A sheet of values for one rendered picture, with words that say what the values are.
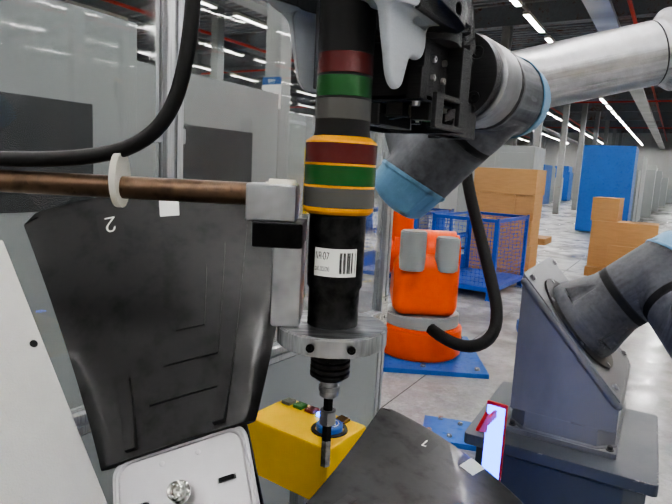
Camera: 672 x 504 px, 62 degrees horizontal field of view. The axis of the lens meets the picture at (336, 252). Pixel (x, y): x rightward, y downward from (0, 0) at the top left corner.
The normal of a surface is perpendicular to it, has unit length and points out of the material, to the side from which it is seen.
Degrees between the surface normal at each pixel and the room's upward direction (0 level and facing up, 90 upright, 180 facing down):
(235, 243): 37
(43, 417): 50
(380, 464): 7
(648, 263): 61
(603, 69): 101
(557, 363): 90
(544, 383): 90
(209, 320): 42
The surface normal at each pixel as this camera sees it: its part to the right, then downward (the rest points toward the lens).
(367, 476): 0.14, -0.98
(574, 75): -0.01, 0.33
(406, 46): 0.88, 0.11
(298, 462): -0.59, 0.09
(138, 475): -0.15, -0.57
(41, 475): 0.66, -0.54
